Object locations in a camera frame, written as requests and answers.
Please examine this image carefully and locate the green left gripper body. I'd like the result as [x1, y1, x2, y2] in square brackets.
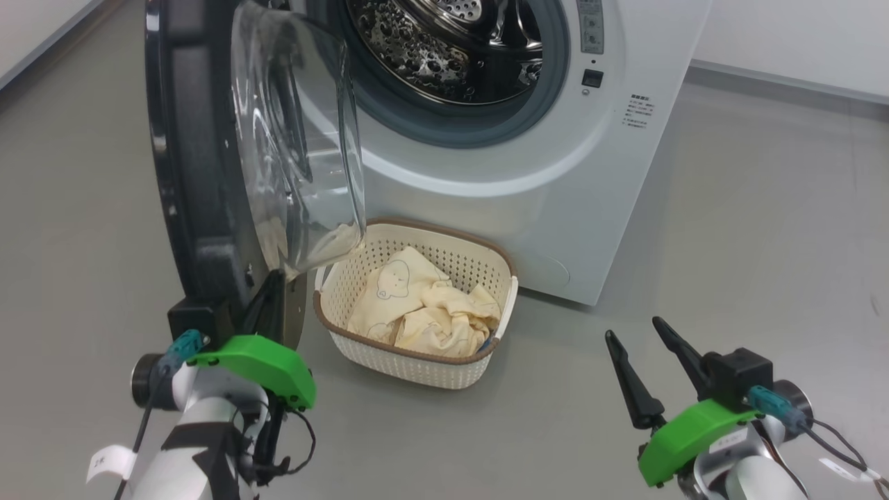
[189, 335, 317, 410]

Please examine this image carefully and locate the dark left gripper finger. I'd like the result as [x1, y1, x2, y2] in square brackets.
[272, 269, 287, 346]
[240, 272, 277, 341]

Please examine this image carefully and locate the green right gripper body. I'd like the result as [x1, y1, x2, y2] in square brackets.
[638, 399, 765, 487]

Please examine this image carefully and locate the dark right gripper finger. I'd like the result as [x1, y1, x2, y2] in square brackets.
[651, 317, 713, 400]
[606, 330, 666, 430]

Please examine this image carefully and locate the cream garment with bear print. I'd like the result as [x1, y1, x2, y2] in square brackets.
[347, 247, 452, 344]

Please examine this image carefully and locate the black round glass washer door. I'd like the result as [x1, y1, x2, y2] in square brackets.
[144, 0, 367, 351]

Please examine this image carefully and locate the cream garment with blue trim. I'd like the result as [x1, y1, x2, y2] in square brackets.
[396, 283, 502, 358]

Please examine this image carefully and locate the white front-load washing machine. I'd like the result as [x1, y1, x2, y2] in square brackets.
[288, 0, 713, 306]

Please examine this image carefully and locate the cream basket with brown rim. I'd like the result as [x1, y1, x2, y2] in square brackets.
[313, 217, 519, 390]

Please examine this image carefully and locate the left teal plug black cable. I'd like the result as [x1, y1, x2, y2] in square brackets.
[115, 330, 208, 500]

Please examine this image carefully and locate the teal plug black cable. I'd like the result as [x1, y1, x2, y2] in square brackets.
[115, 330, 208, 500]
[749, 385, 889, 500]

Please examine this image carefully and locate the right teal plug black cable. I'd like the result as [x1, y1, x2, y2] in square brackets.
[749, 385, 889, 500]

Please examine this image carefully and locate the thin black left gripper cable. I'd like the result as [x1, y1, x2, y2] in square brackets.
[233, 403, 317, 480]

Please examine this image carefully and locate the white right cable tag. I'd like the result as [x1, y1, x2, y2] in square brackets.
[820, 458, 872, 481]

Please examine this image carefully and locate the white cable tag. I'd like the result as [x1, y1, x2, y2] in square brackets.
[87, 444, 138, 485]
[820, 458, 872, 481]

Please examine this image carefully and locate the white left cable tag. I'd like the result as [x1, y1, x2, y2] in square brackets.
[87, 444, 138, 485]

